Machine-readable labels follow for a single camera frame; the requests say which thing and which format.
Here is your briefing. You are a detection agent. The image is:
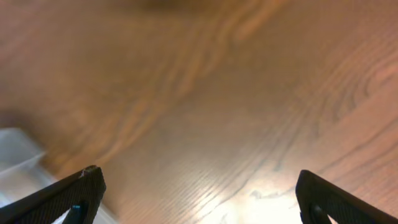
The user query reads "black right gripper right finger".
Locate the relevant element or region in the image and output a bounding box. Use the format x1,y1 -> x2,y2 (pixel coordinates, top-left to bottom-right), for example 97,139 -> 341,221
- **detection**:
295,170 -> 397,224

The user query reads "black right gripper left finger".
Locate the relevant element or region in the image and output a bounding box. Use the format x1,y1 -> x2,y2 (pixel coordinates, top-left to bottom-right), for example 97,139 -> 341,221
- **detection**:
1,165 -> 106,224

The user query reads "clear plastic storage container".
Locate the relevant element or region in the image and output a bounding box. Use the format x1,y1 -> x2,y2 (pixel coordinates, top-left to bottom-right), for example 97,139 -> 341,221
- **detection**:
0,127 -> 119,224

